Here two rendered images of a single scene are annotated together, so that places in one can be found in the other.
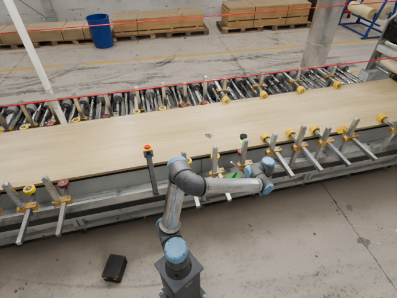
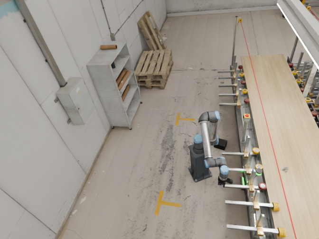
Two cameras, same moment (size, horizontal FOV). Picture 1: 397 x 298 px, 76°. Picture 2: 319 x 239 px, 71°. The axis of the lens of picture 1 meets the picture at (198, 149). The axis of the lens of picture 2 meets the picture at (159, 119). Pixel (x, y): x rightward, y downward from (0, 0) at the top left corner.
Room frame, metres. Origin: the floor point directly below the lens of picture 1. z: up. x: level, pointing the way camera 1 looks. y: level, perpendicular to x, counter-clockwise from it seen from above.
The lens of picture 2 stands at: (1.37, -1.90, 3.30)
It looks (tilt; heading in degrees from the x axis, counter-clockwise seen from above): 43 degrees down; 119
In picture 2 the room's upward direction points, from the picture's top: 11 degrees counter-clockwise
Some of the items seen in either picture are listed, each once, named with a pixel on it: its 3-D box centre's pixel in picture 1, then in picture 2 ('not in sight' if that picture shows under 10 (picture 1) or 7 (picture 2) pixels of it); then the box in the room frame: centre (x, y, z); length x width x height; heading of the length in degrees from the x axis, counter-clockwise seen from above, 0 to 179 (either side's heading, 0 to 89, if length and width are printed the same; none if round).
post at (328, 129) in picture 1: (320, 148); not in sight; (1.69, -1.11, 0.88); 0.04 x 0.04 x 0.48; 13
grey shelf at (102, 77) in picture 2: not in sight; (118, 87); (-1.14, 1.15, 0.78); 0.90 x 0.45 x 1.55; 100
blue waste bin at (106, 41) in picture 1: (101, 31); not in sight; (6.78, 2.42, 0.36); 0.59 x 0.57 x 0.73; 10
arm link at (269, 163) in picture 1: (267, 166); (224, 171); (1.22, -0.48, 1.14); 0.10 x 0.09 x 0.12; 112
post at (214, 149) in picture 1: (214, 168); (248, 164); (1.47, -0.13, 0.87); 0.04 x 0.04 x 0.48; 13
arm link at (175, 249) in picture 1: (176, 252); (199, 141); (0.78, 0.16, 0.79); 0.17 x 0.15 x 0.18; 22
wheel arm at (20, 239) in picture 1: (27, 216); (232, 95); (1.06, 1.27, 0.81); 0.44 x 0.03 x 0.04; 13
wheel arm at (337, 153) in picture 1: (330, 145); not in sight; (1.64, -1.16, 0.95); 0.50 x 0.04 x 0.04; 13
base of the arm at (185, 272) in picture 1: (178, 262); (199, 147); (0.77, 0.16, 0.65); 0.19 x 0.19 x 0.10
